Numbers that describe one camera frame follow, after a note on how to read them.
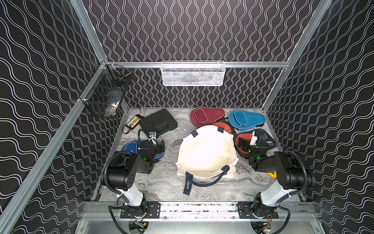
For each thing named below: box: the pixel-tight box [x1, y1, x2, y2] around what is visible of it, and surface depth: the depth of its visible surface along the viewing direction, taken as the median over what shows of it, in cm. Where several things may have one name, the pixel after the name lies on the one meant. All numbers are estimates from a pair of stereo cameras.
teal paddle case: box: [227, 109, 267, 131], surface depth 112 cm
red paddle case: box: [189, 106, 226, 127], surface depth 113 cm
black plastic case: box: [138, 108, 178, 137], surface depth 106 cm
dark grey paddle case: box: [254, 128, 278, 153], surface depth 102 cm
